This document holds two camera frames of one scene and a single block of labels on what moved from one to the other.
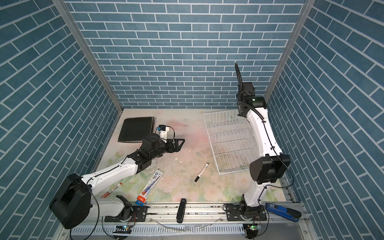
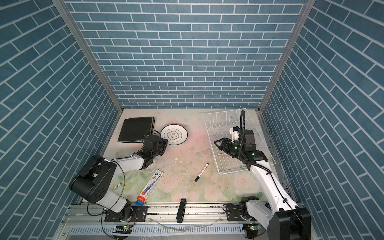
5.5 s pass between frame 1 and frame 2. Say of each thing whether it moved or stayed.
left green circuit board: stayed
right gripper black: moved
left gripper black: moved
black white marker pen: stayed
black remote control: stayed
